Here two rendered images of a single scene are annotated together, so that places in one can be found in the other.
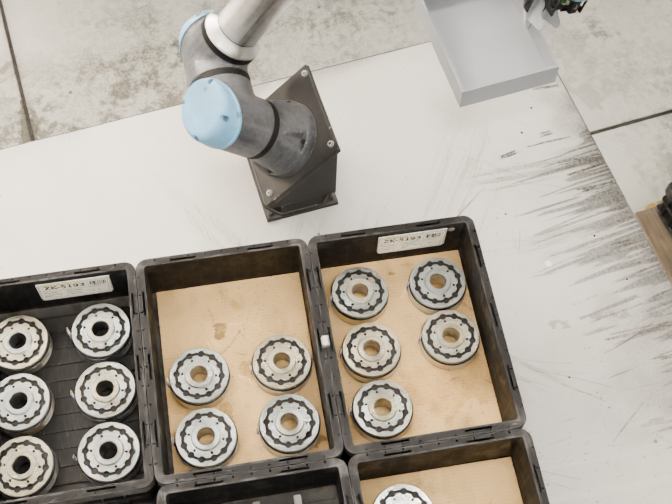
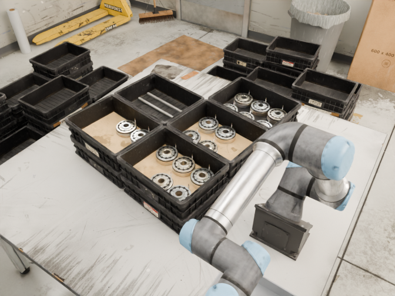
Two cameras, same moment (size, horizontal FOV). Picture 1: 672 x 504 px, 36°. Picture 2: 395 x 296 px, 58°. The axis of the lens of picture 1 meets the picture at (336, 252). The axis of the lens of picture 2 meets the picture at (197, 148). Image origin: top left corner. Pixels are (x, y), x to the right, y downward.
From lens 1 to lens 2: 1.88 m
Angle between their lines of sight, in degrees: 72
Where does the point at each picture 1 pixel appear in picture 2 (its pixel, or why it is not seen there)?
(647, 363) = (84, 255)
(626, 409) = (86, 234)
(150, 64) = not seen: outside the picture
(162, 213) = not seen: hidden behind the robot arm
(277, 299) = not seen: hidden behind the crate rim
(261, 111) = (290, 181)
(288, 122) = (281, 197)
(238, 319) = (232, 154)
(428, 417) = (151, 164)
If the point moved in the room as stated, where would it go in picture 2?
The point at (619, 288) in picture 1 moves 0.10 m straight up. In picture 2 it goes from (110, 280) to (106, 266)
